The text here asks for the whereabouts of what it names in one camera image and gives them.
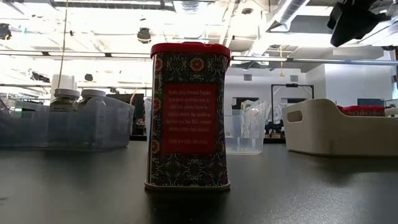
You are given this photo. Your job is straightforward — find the white-lid spice jar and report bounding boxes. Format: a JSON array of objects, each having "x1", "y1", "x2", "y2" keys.
[
  {"x1": 80, "y1": 88, "x2": 107, "y2": 113},
  {"x1": 49, "y1": 88, "x2": 81, "y2": 113}
]

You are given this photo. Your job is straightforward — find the white pillar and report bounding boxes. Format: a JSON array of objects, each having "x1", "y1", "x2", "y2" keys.
[{"x1": 50, "y1": 73, "x2": 78, "y2": 91}]

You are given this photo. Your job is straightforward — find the red-lid paprika tin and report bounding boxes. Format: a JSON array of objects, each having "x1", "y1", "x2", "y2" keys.
[
  {"x1": 337, "y1": 105, "x2": 387, "y2": 117},
  {"x1": 144, "y1": 42, "x2": 231, "y2": 191}
]

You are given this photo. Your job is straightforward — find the smoky dark transparent bin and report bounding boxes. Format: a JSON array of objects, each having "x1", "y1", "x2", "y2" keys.
[{"x1": 0, "y1": 95, "x2": 136, "y2": 150}]

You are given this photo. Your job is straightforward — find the white plastic bin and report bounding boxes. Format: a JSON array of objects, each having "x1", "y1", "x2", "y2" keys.
[{"x1": 281, "y1": 98, "x2": 398, "y2": 157}]

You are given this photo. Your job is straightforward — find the black ceiling spotlight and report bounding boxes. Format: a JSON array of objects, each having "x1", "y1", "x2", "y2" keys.
[
  {"x1": 0, "y1": 23, "x2": 12, "y2": 40},
  {"x1": 136, "y1": 27, "x2": 152, "y2": 44}
]

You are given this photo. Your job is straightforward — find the silver ventilation duct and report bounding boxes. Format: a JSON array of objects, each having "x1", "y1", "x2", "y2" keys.
[{"x1": 266, "y1": 0, "x2": 312, "y2": 32}]

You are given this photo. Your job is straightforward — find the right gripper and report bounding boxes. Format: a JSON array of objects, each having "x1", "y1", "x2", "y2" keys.
[{"x1": 326, "y1": 0, "x2": 392, "y2": 48}]

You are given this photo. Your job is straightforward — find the hanging yellow cord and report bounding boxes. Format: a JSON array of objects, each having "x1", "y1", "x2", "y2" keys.
[{"x1": 57, "y1": 0, "x2": 69, "y2": 91}]

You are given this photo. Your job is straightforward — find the black frame stand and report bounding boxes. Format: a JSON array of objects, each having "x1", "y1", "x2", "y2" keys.
[{"x1": 271, "y1": 83, "x2": 315, "y2": 125}]

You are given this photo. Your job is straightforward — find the long ceiling light bar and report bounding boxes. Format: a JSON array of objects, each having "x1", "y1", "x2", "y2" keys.
[{"x1": 0, "y1": 51, "x2": 152, "y2": 59}]

